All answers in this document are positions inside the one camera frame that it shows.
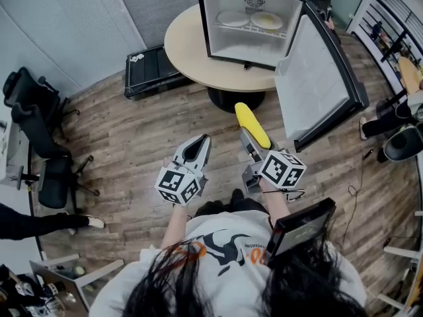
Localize black chest-mounted screen box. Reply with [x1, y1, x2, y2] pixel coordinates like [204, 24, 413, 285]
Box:
[266, 197, 337, 267]

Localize round beige table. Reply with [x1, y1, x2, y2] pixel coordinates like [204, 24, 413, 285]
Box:
[164, 3, 277, 114]

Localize person's right forearm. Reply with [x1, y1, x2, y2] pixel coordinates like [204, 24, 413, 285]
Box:
[259, 178, 291, 226]

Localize person's white printed shirt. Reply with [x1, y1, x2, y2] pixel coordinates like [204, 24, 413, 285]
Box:
[89, 209, 367, 317]

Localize black mini fridge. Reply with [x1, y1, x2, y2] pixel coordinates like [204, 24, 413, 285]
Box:
[195, 0, 370, 153]

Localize white frame stand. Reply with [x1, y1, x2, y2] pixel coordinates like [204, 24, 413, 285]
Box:
[376, 209, 423, 312]

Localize white shelf rack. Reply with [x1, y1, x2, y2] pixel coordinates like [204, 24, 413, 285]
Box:
[346, 0, 423, 96]

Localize person's left forearm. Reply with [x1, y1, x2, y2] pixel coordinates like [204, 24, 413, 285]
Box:
[161, 203, 193, 249]

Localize black floor cable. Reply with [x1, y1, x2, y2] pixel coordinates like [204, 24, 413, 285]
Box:
[339, 148, 376, 246]

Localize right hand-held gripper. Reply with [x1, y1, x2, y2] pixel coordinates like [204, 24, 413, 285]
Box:
[239, 127, 307, 195]

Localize empty white plate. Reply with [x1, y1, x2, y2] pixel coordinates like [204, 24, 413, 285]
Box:
[216, 10, 250, 28]

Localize white plate with noodles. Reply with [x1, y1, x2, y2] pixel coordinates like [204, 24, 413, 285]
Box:
[250, 11, 284, 31]

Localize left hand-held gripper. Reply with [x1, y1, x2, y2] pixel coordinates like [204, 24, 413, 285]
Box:
[154, 134, 212, 207]

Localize yellow corn cob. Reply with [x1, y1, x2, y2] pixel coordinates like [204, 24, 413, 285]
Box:
[234, 102, 272, 150]

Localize person's black trousers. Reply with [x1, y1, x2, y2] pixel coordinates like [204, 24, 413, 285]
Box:
[194, 188, 269, 219]

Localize white frame cluttered desk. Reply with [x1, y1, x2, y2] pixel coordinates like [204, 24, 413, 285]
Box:
[0, 252, 125, 317]

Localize black office chair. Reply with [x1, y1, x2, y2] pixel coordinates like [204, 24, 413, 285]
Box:
[2, 66, 81, 139]
[11, 102, 100, 211]

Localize black round seat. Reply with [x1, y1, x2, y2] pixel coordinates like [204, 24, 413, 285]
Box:
[383, 123, 423, 163]

